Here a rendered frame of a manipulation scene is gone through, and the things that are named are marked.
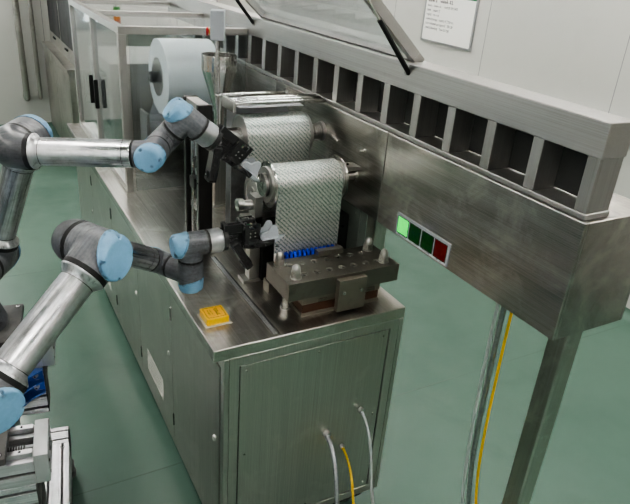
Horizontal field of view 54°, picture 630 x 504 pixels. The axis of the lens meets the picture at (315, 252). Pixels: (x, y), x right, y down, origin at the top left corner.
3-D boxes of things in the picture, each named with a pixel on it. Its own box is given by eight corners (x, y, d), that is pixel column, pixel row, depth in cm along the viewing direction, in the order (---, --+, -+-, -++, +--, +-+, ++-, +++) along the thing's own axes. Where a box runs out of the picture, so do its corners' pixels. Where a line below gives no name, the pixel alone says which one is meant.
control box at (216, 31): (207, 37, 226) (206, 8, 222) (225, 38, 227) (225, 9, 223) (205, 39, 220) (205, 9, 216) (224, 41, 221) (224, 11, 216)
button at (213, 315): (199, 315, 188) (199, 308, 187) (221, 311, 191) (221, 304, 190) (207, 327, 183) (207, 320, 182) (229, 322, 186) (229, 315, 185)
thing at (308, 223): (273, 255, 200) (276, 202, 192) (336, 245, 211) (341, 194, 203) (274, 256, 200) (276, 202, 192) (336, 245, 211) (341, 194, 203)
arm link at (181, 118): (158, 110, 176) (178, 89, 173) (187, 132, 182) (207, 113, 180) (160, 124, 170) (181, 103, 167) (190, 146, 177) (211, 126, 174)
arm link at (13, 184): (-42, 277, 189) (-3, 116, 167) (-18, 256, 202) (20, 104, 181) (-3, 292, 191) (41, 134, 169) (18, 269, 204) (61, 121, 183)
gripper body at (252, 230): (263, 223, 188) (226, 229, 183) (262, 249, 192) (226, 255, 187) (253, 214, 194) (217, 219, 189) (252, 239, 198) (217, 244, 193)
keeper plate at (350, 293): (333, 309, 195) (336, 278, 190) (360, 303, 200) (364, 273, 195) (337, 313, 193) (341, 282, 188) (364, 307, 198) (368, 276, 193)
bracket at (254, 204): (236, 277, 211) (238, 193, 198) (253, 274, 214) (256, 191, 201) (242, 284, 208) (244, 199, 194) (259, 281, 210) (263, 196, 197)
